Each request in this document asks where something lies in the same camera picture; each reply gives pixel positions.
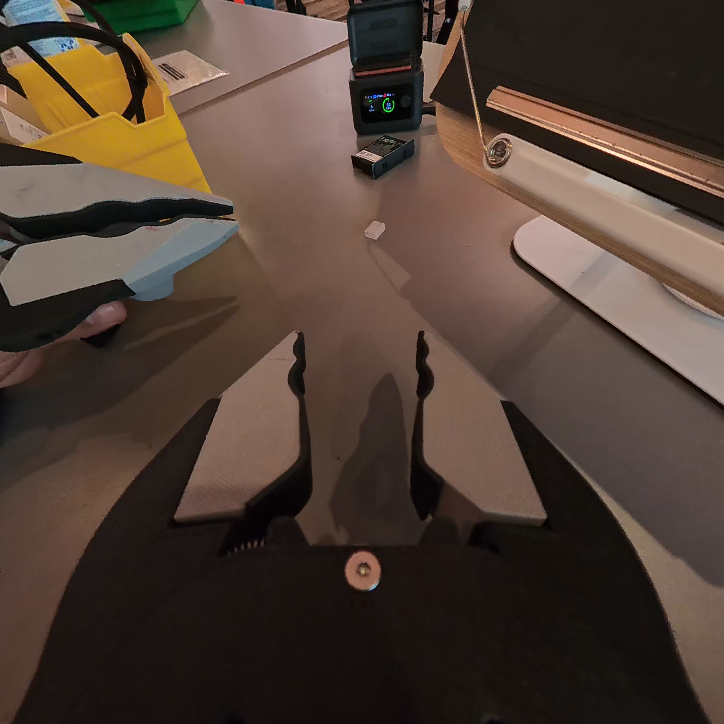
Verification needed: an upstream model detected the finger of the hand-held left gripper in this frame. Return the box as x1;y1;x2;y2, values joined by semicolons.
0;219;239;307
0;163;234;242

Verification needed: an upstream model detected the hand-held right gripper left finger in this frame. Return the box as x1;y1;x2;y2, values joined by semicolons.
172;331;313;524

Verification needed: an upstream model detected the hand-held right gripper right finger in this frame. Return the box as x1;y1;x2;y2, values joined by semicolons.
410;331;548;524

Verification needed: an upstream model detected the yellow plastic bin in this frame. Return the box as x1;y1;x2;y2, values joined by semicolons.
8;31;213;196

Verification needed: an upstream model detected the person's left hand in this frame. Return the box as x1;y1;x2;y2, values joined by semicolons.
0;301;128;389

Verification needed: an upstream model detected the white wipes canister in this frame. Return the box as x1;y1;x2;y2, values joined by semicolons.
0;0;80;57

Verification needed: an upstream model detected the green cardboard box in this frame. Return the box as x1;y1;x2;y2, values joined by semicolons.
90;0;199;26

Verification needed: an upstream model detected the dark green battery charger case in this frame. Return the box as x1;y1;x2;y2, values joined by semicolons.
346;0;425;135

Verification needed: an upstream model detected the black camera battery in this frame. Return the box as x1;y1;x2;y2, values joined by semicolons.
351;135;415;180

